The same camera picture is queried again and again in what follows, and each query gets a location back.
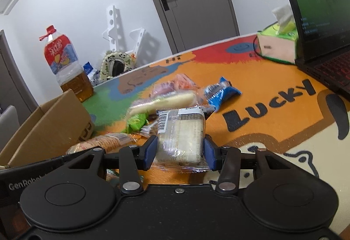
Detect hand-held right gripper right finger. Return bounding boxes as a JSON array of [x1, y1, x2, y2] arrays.
[[204, 135, 298, 195]]

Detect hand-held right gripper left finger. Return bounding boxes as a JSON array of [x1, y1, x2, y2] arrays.
[[62, 135, 159, 195]]

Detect clear white cake packet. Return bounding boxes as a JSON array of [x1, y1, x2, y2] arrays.
[[155, 105, 216, 173]]

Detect green snack packet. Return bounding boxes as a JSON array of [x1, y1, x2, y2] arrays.
[[125, 113, 149, 134]]

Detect brown biscuit packet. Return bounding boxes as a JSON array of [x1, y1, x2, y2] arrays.
[[66, 132, 137, 154]]

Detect brown cardboard box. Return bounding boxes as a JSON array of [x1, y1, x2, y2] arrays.
[[0, 89, 95, 168]]

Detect pink snack packet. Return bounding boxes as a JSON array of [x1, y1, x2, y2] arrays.
[[150, 82, 178, 98]]

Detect long white bread packet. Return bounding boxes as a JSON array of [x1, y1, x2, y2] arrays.
[[127, 92, 197, 117]]

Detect grey chair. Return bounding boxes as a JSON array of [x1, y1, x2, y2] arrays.
[[0, 105, 21, 148]]

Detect blue snack packet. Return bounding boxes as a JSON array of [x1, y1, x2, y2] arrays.
[[205, 77, 242, 113]]

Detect colourful cartoon table mat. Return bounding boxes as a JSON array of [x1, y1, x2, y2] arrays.
[[82, 32, 350, 240]]

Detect panda print fabric item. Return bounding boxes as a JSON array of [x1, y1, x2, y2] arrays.
[[99, 50, 137, 80]]

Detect grey wardrobe panel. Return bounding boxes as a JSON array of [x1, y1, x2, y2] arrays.
[[0, 30, 39, 109]]

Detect blue plastic bag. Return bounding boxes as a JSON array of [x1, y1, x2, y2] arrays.
[[83, 62, 102, 85]]

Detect green tissue box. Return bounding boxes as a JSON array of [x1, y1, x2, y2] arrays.
[[256, 6, 300, 63]]

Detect cooking oil bottle red cap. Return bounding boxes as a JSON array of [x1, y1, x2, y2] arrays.
[[39, 25, 94, 103]]

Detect grey door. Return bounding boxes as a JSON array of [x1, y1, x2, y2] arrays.
[[137, 0, 241, 55]]

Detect white perforated wall bracket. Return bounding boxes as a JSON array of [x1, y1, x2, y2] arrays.
[[102, 5, 123, 50], [127, 27, 147, 58]]

